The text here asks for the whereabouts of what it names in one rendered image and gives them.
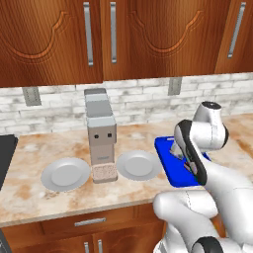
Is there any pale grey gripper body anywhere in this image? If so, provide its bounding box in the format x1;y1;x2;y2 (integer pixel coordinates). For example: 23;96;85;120
168;141;187;162

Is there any blue tray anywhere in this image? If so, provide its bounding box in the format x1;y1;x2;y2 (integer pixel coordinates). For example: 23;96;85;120
154;135;212;189

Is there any grey round plate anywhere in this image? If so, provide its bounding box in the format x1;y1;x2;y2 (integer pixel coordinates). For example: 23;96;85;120
40;156;92;193
116;149;163;182

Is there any grey coffee machine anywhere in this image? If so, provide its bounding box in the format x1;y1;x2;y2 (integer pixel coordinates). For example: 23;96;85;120
83;87;119;185

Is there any wooden drawer front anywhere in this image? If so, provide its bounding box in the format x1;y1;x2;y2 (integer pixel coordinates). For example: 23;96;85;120
40;205;166;236

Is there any wooden base cupboard door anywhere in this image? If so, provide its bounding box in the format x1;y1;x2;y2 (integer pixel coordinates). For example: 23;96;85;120
9;234;94;253
93;220;167;253

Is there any black hob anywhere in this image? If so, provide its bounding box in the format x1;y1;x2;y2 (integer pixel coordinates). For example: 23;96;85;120
0;133;20;193

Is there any dark grey oven front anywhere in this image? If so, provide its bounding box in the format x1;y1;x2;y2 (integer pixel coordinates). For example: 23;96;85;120
0;228;14;253

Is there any grey wall socket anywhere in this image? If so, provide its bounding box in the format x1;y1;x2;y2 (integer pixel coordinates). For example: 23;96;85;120
167;76;183;97
22;86;42;107

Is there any silver drawer handle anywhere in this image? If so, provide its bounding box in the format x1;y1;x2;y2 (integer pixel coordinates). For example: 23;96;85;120
73;216;108;228

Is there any wide wooden wall cupboard door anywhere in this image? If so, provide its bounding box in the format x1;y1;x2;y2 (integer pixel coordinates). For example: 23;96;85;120
99;0;232;82

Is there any narrow wooden wall cupboard door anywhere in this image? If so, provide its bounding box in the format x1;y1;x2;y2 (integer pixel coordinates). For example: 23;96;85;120
213;0;253;75

